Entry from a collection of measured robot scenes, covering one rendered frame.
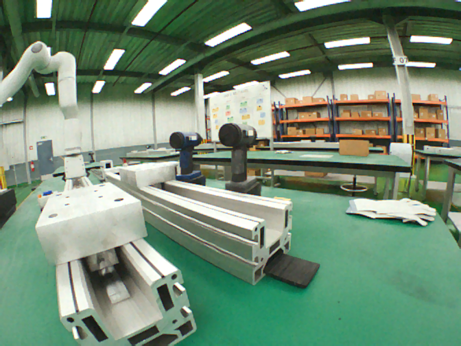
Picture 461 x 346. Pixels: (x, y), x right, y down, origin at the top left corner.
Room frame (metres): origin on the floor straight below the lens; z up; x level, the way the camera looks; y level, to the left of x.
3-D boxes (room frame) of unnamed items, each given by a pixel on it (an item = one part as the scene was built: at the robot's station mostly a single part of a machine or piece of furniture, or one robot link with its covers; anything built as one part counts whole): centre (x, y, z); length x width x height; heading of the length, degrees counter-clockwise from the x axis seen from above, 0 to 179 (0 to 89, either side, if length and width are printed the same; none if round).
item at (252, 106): (3.68, -0.21, 0.97); 1.50 x 0.50 x 1.95; 47
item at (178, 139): (0.71, 0.14, 0.89); 0.20 x 0.08 x 0.22; 159
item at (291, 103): (9.52, -4.14, 1.58); 2.83 x 0.98 x 3.15; 47
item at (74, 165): (0.67, 0.71, 0.92); 0.10 x 0.07 x 0.11; 137
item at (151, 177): (0.49, 0.24, 0.87); 0.16 x 0.11 x 0.07; 47
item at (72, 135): (0.67, 0.71, 1.06); 0.09 x 0.08 x 0.13; 34
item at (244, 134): (0.54, -0.04, 0.89); 0.20 x 0.08 x 0.22; 153
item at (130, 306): (0.35, 0.37, 0.82); 0.80 x 0.10 x 0.09; 47
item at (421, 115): (5.46, -8.57, 1.55); 2.83 x 0.98 x 3.10; 47
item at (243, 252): (0.49, 0.24, 0.82); 0.80 x 0.10 x 0.09; 47
